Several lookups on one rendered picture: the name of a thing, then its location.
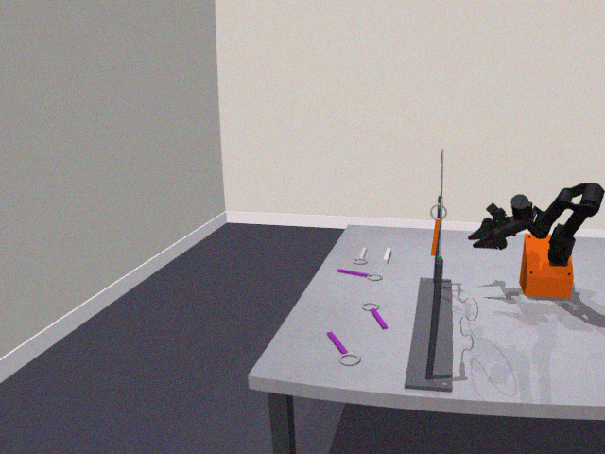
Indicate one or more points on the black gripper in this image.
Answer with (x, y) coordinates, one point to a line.
(493, 237)

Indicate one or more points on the orange handle with grey tip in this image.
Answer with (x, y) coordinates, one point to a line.
(436, 230)

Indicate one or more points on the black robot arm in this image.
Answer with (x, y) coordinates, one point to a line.
(561, 241)

